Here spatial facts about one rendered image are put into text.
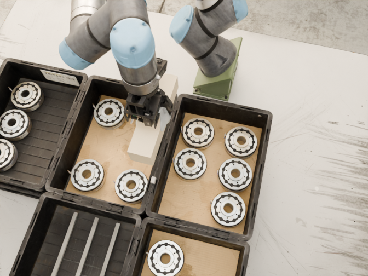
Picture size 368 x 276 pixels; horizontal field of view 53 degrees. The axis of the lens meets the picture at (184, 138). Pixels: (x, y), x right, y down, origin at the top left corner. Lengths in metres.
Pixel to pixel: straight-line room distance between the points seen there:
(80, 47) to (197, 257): 0.66
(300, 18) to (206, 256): 1.90
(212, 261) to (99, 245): 0.33
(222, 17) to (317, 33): 1.48
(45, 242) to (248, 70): 0.95
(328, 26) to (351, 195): 1.50
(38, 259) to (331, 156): 1.02
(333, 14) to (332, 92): 1.27
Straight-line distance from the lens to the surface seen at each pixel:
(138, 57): 0.65
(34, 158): 1.30
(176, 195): 1.15
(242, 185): 1.14
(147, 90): 0.74
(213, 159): 1.19
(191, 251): 1.12
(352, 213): 1.38
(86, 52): 0.80
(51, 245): 1.20
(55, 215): 1.22
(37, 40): 1.71
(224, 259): 1.12
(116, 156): 1.21
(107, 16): 0.75
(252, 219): 1.05
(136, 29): 0.66
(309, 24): 2.64
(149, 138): 0.92
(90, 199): 1.09
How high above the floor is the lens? 1.95
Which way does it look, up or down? 67 degrees down
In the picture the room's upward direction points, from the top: 4 degrees counter-clockwise
